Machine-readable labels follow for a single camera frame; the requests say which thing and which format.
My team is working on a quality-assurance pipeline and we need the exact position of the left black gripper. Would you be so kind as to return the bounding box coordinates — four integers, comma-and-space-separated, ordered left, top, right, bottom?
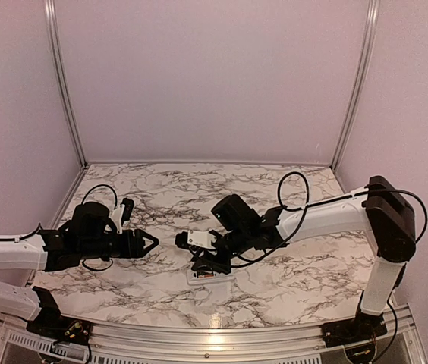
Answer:
79, 227, 159, 259

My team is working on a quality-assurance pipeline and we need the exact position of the white remote control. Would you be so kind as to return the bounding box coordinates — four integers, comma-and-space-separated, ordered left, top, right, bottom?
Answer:
186, 271, 235, 286

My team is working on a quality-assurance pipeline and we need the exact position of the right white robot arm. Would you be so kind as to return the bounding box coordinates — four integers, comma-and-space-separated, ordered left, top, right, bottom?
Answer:
187, 175, 421, 340

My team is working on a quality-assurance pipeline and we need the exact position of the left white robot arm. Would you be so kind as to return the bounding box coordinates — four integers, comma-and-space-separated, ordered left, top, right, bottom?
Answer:
0, 199, 159, 337

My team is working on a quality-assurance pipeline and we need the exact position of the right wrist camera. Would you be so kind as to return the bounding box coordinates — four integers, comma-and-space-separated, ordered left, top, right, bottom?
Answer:
175, 230, 217, 250

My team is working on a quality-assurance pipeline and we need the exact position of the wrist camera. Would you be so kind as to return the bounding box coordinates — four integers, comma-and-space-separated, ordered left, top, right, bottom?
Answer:
175, 230, 217, 250
111, 198, 134, 234

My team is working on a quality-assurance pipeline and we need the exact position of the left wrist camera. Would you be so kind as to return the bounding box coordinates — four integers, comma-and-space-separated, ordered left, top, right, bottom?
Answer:
111, 198, 134, 234

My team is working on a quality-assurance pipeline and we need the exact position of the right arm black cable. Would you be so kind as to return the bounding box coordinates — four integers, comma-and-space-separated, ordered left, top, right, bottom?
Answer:
228, 171, 428, 268

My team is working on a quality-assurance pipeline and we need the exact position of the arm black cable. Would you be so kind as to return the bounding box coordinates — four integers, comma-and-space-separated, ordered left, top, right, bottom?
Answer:
228, 171, 428, 268
0, 184, 120, 272

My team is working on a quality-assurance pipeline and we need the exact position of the front aluminium rail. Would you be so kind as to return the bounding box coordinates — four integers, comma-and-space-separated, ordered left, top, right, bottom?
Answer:
0, 305, 428, 363

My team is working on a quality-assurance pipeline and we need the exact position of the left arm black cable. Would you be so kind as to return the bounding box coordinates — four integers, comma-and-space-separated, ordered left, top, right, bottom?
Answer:
0, 184, 120, 272

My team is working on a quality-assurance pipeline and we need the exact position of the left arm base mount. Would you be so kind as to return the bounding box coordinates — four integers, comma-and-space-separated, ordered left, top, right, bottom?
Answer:
26, 315, 93, 345

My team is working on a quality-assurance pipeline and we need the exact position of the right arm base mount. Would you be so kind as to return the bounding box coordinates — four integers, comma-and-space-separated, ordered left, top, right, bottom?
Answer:
321, 315, 388, 347

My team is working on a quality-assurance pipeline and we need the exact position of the left aluminium frame post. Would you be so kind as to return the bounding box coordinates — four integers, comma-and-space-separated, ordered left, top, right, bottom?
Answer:
44, 0, 88, 169

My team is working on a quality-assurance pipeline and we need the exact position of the aluminium frame post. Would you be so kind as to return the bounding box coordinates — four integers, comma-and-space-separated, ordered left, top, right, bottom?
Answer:
44, 0, 88, 169
330, 0, 380, 172

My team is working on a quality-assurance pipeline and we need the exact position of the right aluminium frame post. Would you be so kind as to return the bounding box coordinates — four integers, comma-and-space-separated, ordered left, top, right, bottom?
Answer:
330, 0, 380, 172

